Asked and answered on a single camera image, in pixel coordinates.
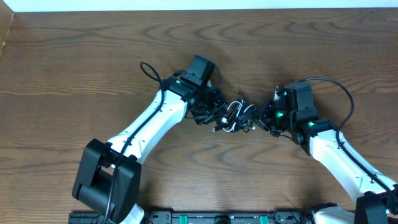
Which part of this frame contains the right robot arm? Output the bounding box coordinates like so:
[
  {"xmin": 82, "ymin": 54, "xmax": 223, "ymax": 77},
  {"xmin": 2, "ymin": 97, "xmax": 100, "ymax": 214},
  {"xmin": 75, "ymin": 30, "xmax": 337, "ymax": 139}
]
[{"xmin": 249, "ymin": 91, "xmax": 397, "ymax": 223}]

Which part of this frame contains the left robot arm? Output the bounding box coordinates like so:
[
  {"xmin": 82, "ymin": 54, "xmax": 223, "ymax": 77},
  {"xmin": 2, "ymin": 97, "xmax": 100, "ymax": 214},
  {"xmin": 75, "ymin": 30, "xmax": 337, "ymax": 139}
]
[{"xmin": 72, "ymin": 77, "xmax": 226, "ymax": 223}]

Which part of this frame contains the black usb cable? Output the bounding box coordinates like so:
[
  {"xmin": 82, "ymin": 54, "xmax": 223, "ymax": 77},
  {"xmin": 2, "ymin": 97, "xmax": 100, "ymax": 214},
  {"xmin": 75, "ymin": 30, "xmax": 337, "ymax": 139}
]
[{"xmin": 211, "ymin": 91, "xmax": 256, "ymax": 133}]

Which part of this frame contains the white usb cable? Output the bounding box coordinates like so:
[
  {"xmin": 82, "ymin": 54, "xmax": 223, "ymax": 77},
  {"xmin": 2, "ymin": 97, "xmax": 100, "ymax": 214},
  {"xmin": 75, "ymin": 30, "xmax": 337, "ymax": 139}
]
[{"xmin": 221, "ymin": 100, "xmax": 256, "ymax": 133}]

